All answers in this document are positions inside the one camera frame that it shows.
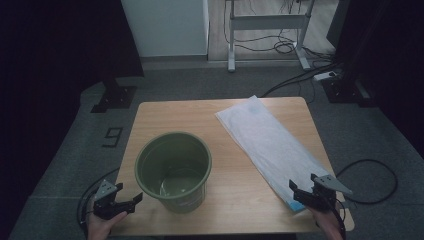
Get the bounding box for hand-held gripper cable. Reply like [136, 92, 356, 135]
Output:
[334, 197, 348, 240]
[77, 167, 121, 234]

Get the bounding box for white desk frame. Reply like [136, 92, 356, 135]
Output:
[225, 0, 316, 73]

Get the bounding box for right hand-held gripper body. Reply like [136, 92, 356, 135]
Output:
[307, 174, 354, 212]

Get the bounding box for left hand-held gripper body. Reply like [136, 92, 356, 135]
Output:
[93, 179, 126, 221]

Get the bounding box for green plastic bucket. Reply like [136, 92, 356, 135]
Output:
[134, 131, 213, 215]

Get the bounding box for person's right hand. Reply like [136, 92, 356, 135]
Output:
[308, 205, 345, 240]

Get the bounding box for person's left hand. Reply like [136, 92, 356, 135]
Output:
[86, 199, 128, 240]

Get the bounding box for left hand-held gripper cable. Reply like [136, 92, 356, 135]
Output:
[77, 167, 121, 234]

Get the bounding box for white cabinet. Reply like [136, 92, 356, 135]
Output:
[120, 0, 210, 58]

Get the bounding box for black cables on carpet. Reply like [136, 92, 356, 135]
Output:
[260, 62, 342, 104]

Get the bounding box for white power strip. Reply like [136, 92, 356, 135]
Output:
[313, 70, 339, 82]

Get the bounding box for white and blue plastic bag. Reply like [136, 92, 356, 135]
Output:
[215, 95, 334, 213]

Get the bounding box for right hand-held gripper cable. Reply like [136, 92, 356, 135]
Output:
[334, 197, 348, 240]

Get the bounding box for black stand base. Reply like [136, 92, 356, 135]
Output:
[90, 77, 138, 114]
[321, 77, 378, 108]

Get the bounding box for black curtain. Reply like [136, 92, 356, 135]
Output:
[326, 0, 424, 159]
[0, 0, 145, 234]

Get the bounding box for tangled cables under desk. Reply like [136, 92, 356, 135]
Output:
[222, 0, 335, 62]

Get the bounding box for black looped floor cable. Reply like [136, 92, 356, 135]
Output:
[335, 158, 399, 205]

